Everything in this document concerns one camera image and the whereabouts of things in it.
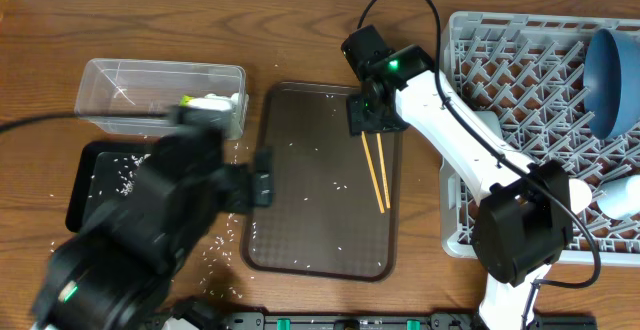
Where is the spilled white rice pile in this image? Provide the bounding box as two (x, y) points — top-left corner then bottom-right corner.
(89, 152), (149, 199)

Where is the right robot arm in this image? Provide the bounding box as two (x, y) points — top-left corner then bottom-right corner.
(341, 40), (592, 329)

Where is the light blue rice bowl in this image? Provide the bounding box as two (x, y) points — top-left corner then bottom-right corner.
(475, 111), (503, 139)

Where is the clear plastic bin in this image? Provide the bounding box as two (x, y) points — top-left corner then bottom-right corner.
(75, 58), (249, 140)

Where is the brown serving tray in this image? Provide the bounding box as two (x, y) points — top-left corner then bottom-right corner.
(242, 82), (402, 282)

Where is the dark blue plate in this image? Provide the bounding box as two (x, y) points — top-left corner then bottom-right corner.
(583, 29), (639, 140)

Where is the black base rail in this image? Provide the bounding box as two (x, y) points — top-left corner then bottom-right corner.
(149, 297), (599, 330)

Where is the black plastic tray bin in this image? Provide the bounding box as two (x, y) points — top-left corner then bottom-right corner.
(65, 141), (171, 233)

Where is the wooden chopstick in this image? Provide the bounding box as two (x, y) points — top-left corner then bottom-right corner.
(360, 132), (385, 214)
(376, 133), (391, 209)

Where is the grey dishwasher rack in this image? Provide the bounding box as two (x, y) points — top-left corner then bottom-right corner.
(439, 11), (639, 267)

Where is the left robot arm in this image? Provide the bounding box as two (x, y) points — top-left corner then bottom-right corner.
(32, 106), (274, 329)

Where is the foil snack wrapper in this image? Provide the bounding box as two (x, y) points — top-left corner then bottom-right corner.
(180, 93), (239, 112)

